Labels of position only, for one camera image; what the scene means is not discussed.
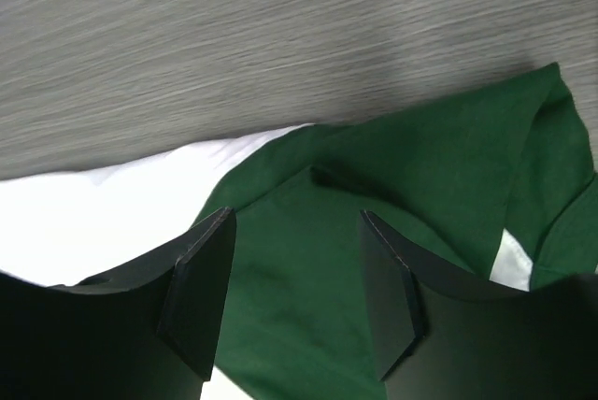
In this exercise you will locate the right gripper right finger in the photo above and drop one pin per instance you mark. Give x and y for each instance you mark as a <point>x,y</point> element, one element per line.
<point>440,332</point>

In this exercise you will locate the white and green t-shirt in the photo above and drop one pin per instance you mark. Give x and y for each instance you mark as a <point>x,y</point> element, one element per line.
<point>499,181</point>

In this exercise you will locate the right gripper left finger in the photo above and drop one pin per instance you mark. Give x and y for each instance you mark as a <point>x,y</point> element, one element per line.
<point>146,329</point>

